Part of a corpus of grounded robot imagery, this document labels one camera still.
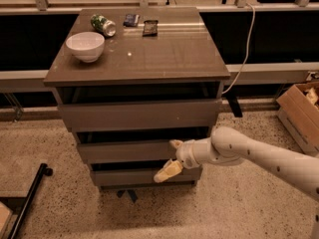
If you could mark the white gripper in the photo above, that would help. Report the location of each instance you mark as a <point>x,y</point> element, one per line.
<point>184,154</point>

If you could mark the grey drawer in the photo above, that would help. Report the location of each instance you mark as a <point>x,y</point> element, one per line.
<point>144,115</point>
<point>127,151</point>
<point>141,177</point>

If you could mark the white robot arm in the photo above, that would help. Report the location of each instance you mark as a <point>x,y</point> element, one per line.
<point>226,146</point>

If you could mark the grey drawer cabinet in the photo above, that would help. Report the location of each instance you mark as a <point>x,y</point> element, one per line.
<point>180,63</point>

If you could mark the black metal stand leg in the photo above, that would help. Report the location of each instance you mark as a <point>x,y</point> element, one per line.
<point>43,170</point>

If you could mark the cardboard box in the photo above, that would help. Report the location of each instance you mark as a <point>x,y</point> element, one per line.
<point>300,115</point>

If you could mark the white ceramic bowl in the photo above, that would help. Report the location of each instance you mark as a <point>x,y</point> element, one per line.
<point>86,46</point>

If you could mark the blue snack packet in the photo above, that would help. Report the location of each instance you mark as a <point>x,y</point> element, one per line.
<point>131,20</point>

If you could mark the green soda can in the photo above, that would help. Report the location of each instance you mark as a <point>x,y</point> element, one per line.
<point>103,25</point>

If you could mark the grey metal rail shelf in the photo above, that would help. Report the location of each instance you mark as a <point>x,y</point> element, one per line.
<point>251,74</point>

